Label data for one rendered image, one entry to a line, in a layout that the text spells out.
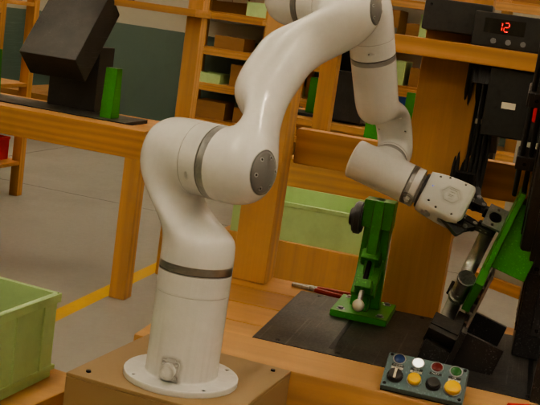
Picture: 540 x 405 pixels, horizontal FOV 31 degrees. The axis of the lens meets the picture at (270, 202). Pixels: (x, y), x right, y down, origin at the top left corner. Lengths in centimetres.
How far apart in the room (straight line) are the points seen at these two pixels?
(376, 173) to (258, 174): 58
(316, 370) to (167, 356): 38
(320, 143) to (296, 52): 83
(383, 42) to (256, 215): 70
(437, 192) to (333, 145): 49
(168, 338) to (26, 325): 38
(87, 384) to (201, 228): 31
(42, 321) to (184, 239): 46
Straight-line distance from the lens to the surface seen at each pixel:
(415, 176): 201
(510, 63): 216
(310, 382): 182
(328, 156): 244
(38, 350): 190
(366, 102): 193
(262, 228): 241
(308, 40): 164
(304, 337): 202
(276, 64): 160
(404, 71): 903
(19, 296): 196
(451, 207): 200
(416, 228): 233
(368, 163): 201
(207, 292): 153
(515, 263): 196
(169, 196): 155
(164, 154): 153
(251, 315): 218
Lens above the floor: 152
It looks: 10 degrees down
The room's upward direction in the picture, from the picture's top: 8 degrees clockwise
